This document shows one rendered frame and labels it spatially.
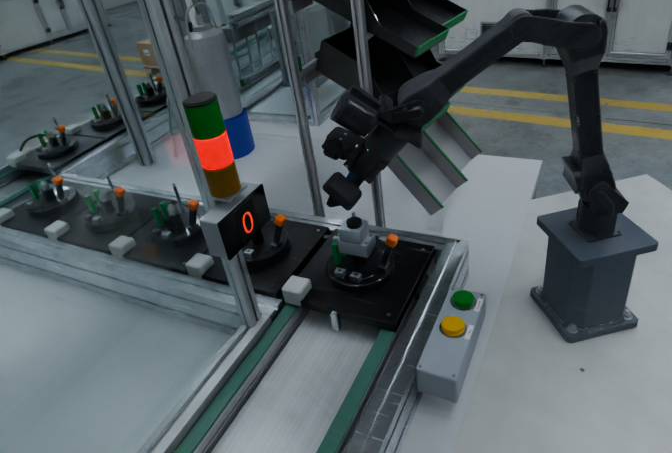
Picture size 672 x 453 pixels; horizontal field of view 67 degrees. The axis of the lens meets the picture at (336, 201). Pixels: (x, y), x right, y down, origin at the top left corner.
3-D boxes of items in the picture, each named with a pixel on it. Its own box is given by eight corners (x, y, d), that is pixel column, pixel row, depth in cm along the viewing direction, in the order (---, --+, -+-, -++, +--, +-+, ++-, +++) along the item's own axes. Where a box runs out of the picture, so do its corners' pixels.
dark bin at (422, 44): (445, 39, 105) (459, 5, 99) (414, 59, 96) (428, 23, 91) (339, -20, 113) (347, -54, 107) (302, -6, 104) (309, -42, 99)
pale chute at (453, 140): (471, 159, 134) (483, 151, 130) (449, 183, 125) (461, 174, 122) (401, 80, 134) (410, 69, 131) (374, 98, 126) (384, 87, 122)
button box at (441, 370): (485, 316, 98) (486, 292, 95) (457, 404, 83) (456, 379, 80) (450, 308, 102) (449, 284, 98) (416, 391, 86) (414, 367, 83)
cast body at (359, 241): (376, 245, 102) (373, 216, 98) (368, 258, 98) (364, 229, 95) (339, 238, 105) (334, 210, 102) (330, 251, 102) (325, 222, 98)
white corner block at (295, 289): (314, 293, 103) (311, 278, 101) (303, 308, 100) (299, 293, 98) (294, 288, 105) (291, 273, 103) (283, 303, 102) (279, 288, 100)
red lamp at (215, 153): (240, 156, 78) (232, 127, 76) (220, 172, 75) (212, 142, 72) (215, 153, 81) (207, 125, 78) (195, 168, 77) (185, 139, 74)
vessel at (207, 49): (251, 106, 183) (225, -4, 163) (228, 122, 173) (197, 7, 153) (221, 104, 189) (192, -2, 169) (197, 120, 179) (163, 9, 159)
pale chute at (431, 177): (456, 188, 123) (468, 179, 119) (430, 216, 114) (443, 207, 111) (379, 102, 123) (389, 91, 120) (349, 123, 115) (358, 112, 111)
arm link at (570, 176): (588, -2, 74) (543, 12, 76) (607, 8, 68) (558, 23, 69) (600, 179, 90) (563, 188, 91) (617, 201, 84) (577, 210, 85)
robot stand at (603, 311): (639, 326, 96) (660, 243, 86) (567, 344, 95) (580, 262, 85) (592, 278, 109) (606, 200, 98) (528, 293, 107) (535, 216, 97)
